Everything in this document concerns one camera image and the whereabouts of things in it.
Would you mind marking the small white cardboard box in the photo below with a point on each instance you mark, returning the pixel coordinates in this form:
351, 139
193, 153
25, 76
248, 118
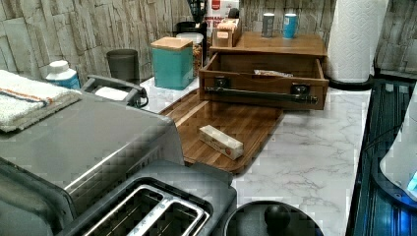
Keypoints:
221, 142

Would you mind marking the grey spice shaker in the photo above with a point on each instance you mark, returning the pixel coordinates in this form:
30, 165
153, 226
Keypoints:
267, 29

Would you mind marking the cereal box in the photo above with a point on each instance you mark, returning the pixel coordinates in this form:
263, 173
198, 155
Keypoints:
223, 14

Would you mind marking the dark grey cup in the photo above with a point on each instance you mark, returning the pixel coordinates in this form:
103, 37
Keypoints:
123, 65

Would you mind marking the white-capped blue bottle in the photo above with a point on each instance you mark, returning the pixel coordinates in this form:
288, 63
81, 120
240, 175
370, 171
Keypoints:
60, 74

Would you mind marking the black two-slot toaster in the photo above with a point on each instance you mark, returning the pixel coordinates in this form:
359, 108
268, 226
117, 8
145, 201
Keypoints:
162, 199

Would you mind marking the white paper towel roll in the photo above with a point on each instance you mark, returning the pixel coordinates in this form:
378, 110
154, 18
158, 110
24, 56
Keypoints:
353, 39

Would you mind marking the blue spice shaker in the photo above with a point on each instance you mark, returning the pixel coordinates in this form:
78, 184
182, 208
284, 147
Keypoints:
289, 25

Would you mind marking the snack packet in drawer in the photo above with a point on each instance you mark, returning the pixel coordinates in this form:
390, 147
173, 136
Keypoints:
273, 73

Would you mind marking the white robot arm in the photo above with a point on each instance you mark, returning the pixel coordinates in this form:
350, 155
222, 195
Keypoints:
399, 165

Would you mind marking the white striped folded towel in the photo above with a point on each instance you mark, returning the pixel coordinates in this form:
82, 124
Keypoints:
24, 102

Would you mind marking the wooden tea bag box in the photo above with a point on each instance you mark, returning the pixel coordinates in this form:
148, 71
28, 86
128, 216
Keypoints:
226, 33

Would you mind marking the clear jar with plastic lid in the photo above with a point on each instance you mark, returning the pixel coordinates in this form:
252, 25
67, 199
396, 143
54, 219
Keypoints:
198, 52

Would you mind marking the wooden cutting board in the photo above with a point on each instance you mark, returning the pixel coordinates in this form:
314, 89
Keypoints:
249, 124

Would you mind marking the black utensil holder pot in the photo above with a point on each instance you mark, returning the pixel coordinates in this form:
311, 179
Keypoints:
198, 24

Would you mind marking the teal canister with wooden lid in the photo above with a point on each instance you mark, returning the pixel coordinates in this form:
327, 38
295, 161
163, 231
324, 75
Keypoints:
172, 62

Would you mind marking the silver toaster oven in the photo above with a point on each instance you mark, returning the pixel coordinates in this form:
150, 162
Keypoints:
55, 169

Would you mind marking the black round lid with knob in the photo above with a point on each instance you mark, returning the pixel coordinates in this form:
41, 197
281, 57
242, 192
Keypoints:
270, 218

